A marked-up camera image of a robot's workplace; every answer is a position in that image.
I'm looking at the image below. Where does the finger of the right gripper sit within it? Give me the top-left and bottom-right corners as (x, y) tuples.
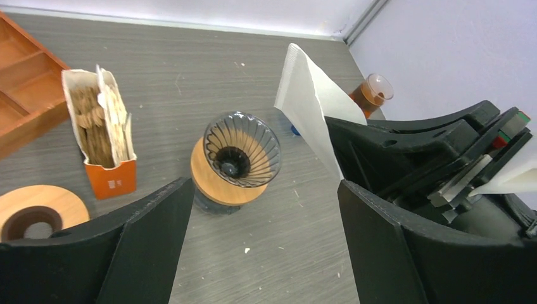
(325, 117), (466, 198)
(367, 100), (500, 131)

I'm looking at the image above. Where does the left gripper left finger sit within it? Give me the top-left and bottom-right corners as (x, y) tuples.
(1, 177), (194, 303)

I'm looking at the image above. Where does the orange wooden compartment tray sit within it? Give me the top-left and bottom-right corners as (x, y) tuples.
(1, 13), (69, 158)

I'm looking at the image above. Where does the white paper coffee filter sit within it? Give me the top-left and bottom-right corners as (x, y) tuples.
(274, 43), (367, 180)

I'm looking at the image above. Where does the orange coffee filter box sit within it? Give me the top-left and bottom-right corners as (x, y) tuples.
(61, 63), (138, 201)

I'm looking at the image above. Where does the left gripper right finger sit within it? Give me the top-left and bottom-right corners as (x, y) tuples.
(338, 180), (536, 303)

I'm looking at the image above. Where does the amber glass carafe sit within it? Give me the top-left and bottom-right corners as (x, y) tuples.
(349, 73), (394, 118)

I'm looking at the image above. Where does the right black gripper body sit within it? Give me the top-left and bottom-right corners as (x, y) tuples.
(385, 107), (536, 239)

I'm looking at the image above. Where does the blue glass dripper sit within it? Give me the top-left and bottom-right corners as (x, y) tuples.
(291, 125), (301, 136)

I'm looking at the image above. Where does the clear glass mug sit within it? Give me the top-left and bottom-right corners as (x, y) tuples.
(193, 188), (242, 215)

